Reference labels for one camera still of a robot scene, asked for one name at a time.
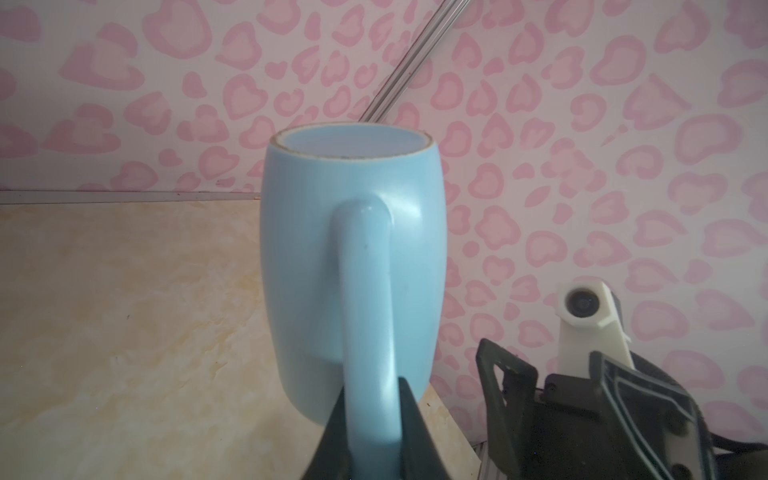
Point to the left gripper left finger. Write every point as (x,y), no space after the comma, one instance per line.
(332,459)

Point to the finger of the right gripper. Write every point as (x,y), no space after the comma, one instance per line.
(508,384)
(653,426)

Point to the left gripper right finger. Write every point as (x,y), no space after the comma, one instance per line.
(420,459)

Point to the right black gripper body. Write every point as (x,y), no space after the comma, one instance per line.
(568,439)

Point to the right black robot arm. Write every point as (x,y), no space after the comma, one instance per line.
(734,459)

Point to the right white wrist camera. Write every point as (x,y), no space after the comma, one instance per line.
(590,320)

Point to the left aluminium frame beam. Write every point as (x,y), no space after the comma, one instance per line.
(429,38)

